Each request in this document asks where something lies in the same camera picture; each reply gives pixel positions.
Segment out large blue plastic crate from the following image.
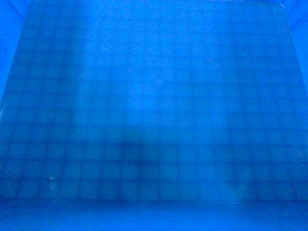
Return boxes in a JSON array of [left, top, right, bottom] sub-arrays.
[[0, 0, 308, 231]]

